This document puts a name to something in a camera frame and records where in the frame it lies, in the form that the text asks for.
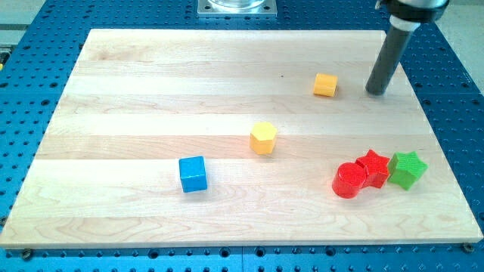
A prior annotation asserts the yellow heart block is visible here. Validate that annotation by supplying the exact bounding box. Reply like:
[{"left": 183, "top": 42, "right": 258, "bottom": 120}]
[{"left": 313, "top": 73, "right": 338, "bottom": 97}]

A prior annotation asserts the black robot arm end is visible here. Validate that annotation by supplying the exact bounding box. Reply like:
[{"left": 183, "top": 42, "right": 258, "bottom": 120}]
[{"left": 375, "top": 0, "right": 450, "bottom": 23}]

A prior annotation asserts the yellow hexagon block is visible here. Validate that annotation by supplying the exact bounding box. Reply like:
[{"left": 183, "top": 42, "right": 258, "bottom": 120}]
[{"left": 250, "top": 122, "right": 278, "bottom": 155}]

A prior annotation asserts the blue cube block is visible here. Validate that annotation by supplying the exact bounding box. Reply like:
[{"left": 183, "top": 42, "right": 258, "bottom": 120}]
[{"left": 178, "top": 156, "right": 207, "bottom": 193}]

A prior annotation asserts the wooden board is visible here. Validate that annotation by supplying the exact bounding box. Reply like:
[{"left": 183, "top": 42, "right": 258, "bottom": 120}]
[{"left": 1, "top": 29, "right": 482, "bottom": 249}]

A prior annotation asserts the red cylinder block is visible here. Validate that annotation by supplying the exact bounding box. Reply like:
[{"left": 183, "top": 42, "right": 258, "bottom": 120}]
[{"left": 332, "top": 162, "right": 367, "bottom": 199}]

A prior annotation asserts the red star block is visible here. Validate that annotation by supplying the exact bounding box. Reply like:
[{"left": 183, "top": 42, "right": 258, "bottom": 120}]
[{"left": 355, "top": 150, "right": 390, "bottom": 189}]

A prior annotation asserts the green star block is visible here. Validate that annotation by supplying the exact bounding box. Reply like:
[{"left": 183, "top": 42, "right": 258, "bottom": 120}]
[{"left": 387, "top": 151, "right": 428, "bottom": 190}]

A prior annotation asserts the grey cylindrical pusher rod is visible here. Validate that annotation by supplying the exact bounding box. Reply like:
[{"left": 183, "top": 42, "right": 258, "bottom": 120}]
[{"left": 365, "top": 15, "right": 420, "bottom": 95}]

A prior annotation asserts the left board clamp screw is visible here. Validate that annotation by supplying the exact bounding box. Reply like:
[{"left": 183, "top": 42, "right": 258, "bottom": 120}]
[{"left": 20, "top": 249, "right": 33, "bottom": 261}]

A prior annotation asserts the board clamp screw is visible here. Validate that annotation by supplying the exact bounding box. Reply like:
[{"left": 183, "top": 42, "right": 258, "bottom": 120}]
[
  {"left": 461, "top": 243, "right": 474, "bottom": 254},
  {"left": 20, "top": 249, "right": 33, "bottom": 261}
]

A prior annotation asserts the right board clamp screw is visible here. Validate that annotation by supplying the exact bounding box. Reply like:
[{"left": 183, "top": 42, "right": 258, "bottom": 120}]
[{"left": 461, "top": 243, "right": 474, "bottom": 254}]

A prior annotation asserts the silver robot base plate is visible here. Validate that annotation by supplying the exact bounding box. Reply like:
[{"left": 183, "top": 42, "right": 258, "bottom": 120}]
[{"left": 197, "top": 0, "right": 278, "bottom": 17}]

